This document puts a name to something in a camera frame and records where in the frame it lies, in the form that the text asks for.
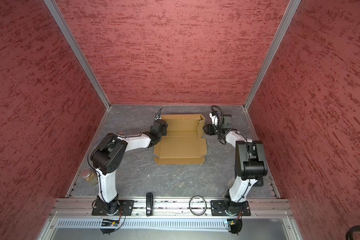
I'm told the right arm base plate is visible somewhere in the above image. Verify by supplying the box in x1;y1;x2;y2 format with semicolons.
211;200;251;217

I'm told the small glass jar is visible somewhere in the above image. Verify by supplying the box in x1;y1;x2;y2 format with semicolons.
80;169;98;186

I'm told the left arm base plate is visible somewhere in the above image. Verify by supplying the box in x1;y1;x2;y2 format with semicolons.
92;199;135;217

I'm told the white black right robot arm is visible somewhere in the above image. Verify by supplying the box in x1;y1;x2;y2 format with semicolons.
203;111;268;216

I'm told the black cable ring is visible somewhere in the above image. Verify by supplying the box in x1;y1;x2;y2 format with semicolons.
188;195;208;217

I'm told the white slotted cable duct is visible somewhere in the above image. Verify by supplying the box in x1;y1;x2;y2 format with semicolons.
56;218;228;231

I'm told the aluminium front rail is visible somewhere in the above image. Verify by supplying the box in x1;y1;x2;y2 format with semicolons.
49;197;295;219

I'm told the right rear aluminium corner post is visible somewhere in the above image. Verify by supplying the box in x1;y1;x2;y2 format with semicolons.
244;0;301;111

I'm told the aluminium corner post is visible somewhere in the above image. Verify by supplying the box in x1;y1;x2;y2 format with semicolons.
44;0;112;110
244;0;301;111

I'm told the left rear aluminium corner post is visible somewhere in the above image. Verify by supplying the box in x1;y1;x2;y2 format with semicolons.
44;0;112;110

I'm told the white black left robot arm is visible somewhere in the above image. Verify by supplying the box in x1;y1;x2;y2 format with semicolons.
88;118;168;216

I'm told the black handheld device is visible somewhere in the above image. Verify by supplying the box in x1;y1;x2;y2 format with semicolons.
146;193;154;217

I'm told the brown cardboard box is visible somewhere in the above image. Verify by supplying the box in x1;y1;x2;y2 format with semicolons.
154;114;207;165

